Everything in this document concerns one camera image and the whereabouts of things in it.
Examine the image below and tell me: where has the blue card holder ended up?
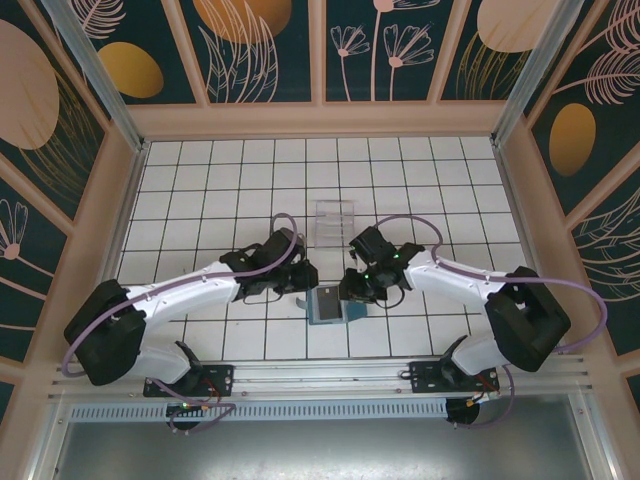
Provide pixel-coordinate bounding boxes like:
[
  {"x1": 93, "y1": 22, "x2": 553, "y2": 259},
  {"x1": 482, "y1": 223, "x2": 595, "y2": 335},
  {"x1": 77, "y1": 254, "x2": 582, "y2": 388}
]
[{"x1": 293, "y1": 285, "x2": 372, "y2": 327}]

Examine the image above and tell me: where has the clear acrylic card stand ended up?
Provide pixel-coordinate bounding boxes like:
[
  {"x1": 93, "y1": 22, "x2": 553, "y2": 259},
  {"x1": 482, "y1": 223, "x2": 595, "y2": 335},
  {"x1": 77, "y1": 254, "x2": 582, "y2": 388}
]
[{"x1": 313, "y1": 198, "x2": 359, "y2": 252}]

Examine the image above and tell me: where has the aluminium table edge strip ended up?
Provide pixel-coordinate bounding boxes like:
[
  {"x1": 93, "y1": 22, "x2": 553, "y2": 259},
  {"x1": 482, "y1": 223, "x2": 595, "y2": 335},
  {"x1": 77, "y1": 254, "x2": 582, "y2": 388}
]
[
  {"x1": 78, "y1": 142, "x2": 152, "y2": 362},
  {"x1": 492, "y1": 143, "x2": 561, "y2": 354}
]

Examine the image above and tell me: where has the grey metal sheet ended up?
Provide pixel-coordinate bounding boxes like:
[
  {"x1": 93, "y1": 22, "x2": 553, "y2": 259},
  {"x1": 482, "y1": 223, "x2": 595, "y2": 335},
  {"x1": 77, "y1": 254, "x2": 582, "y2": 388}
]
[{"x1": 49, "y1": 394, "x2": 607, "y2": 480}]

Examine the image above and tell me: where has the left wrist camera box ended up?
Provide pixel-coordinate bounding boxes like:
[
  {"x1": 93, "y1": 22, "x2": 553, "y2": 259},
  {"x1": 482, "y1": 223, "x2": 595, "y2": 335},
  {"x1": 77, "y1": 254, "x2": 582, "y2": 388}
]
[{"x1": 266, "y1": 226, "x2": 307, "y2": 265}]

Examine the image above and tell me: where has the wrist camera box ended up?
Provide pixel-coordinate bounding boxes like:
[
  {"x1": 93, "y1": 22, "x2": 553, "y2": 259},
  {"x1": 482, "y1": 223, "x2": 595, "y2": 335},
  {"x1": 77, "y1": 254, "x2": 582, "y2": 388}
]
[
  {"x1": 348, "y1": 225, "x2": 397, "y2": 266},
  {"x1": 266, "y1": 226, "x2": 307, "y2": 265}
]

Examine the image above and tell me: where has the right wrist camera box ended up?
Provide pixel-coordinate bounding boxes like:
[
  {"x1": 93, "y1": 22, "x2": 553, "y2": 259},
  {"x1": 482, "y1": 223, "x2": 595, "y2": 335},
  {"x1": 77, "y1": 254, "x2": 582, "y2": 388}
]
[{"x1": 348, "y1": 225, "x2": 397, "y2": 266}]

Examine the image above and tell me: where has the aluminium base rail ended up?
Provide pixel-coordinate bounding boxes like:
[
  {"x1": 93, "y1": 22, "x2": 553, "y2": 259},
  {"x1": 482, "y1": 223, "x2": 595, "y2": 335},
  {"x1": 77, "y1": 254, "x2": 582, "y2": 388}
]
[{"x1": 47, "y1": 353, "x2": 597, "y2": 401}]

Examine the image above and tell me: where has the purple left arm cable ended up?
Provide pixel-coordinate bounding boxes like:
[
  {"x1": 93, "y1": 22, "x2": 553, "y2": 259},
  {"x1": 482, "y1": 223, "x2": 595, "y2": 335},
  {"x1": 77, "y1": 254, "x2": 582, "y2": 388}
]
[{"x1": 63, "y1": 213, "x2": 301, "y2": 379}]

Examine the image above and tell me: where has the perforated metal cable tray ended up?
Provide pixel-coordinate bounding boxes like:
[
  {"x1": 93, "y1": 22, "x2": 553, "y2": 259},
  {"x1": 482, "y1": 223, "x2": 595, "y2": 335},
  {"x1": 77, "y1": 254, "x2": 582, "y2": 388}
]
[{"x1": 64, "y1": 398, "x2": 452, "y2": 422}]

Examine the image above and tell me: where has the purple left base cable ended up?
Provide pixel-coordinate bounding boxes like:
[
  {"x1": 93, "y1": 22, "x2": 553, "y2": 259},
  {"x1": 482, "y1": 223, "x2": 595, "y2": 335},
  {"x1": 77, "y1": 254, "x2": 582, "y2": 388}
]
[{"x1": 148, "y1": 376, "x2": 238, "y2": 436}]

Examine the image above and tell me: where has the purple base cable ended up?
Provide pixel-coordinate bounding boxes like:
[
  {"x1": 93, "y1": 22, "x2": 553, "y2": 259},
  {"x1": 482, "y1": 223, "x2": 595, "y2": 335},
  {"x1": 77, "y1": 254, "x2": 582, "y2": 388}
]
[
  {"x1": 148, "y1": 376, "x2": 238, "y2": 436},
  {"x1": 448, "y1": 360, "x2": 518, "y2": 432}
]

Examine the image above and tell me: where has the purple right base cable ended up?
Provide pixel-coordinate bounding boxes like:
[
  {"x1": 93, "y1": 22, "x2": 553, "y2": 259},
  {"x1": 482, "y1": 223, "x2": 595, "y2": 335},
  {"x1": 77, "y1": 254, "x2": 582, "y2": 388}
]
[{"x1": 448, "y1": 360, "x2": 518, "y2": 432}]

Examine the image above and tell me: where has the aluminium corner post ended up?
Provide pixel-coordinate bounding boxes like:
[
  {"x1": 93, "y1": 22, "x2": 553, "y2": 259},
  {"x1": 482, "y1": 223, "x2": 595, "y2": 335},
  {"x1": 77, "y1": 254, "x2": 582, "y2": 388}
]
[
  {"x1": 42, "y1": 0, "x2": 152, "y2": 152},
  {"x1": 488, "y1": 0, "x2": 595, "y2": 147}
]

